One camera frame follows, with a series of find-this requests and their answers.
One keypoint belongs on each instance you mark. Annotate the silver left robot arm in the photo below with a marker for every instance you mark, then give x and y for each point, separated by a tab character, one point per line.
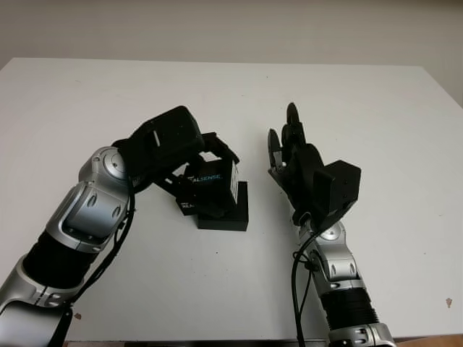
72	224

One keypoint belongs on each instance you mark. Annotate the black box base with insert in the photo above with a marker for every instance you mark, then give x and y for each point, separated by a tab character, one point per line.
238	220

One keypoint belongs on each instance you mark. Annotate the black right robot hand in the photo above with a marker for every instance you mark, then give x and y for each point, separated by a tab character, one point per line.
304	173

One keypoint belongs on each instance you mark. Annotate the black RealSense box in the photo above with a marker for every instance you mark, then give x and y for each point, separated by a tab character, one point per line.
213	188

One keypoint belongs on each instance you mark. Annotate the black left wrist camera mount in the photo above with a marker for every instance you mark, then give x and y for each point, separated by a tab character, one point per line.
162	144

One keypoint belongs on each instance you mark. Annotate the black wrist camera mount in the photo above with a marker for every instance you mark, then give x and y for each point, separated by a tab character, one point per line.
341	191
162	144

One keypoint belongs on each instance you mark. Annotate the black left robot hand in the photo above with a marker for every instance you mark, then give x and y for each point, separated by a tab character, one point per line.
220	148

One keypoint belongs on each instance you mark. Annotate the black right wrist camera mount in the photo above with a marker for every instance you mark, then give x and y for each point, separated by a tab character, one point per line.
341	191

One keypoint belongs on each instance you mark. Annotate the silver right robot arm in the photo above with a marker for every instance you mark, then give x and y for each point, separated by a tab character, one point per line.
343	285

